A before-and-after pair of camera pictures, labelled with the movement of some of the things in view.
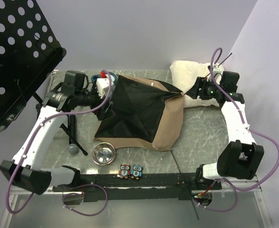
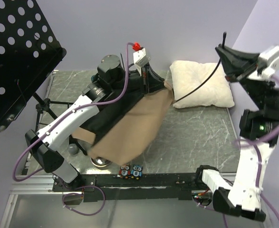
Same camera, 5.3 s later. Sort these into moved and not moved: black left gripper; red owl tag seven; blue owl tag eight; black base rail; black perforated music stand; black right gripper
Moved: black right gripper; black left gripper
Not moved: red owl tag seven; black base rail; blue owl tag eight; black perforated music stand
